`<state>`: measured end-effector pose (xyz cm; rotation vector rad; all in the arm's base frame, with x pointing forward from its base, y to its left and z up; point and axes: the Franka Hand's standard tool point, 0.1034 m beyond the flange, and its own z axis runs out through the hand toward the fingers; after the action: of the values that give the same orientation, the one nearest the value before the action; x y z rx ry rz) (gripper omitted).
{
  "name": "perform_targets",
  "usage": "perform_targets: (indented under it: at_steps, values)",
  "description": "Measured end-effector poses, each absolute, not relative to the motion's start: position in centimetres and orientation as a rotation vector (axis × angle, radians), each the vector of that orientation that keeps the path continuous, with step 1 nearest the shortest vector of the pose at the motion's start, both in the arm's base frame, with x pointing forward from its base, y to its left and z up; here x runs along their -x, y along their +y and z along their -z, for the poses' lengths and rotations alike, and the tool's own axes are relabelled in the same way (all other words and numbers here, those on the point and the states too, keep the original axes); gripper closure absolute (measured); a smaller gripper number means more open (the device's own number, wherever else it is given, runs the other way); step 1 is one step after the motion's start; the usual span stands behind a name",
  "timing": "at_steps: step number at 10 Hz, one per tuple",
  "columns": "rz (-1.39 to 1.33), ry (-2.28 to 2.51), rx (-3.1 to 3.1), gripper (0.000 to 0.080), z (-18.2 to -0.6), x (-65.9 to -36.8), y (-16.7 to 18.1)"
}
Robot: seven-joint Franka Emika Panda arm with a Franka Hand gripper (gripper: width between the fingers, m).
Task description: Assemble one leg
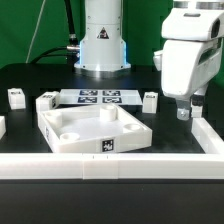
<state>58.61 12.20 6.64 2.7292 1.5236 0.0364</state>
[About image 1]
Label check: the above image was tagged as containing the white thin cable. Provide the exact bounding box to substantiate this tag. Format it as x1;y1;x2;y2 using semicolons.
25;0;47;64

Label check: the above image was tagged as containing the white left fence wall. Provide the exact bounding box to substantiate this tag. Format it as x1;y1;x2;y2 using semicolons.
0;116;6;140

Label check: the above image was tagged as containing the white front fence wall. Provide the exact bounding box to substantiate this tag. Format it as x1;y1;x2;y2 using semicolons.
0;153;224;180

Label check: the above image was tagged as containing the white plate with tags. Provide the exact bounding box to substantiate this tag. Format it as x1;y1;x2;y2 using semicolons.
59;89;142;105

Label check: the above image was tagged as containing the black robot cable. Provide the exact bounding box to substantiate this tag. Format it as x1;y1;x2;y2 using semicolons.
29;0;81;65

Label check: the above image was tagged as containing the white square tabletop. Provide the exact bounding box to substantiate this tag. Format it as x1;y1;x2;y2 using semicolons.
37;104;152;153

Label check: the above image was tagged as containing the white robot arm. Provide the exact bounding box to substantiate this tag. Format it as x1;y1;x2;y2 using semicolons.
74;0;224;120

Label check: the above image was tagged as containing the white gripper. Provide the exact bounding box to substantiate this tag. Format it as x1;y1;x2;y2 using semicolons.
154;0;224;120

